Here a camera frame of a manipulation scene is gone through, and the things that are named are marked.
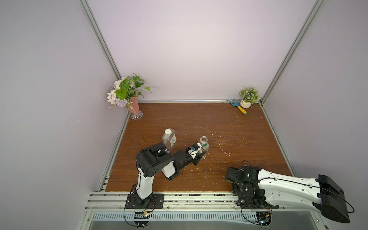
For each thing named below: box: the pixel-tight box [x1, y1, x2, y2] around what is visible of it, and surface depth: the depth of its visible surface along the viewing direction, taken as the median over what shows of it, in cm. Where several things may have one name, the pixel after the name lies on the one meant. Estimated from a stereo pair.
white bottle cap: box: [164, 128, 172, 137], surface depth 85 cm
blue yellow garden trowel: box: [227, 98, 249, 116], surface depth 120 cm
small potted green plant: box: [238, 85, 262, 109], surface depth 112 cm
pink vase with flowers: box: [106, 72, 152, 120], surface depth 92 cm
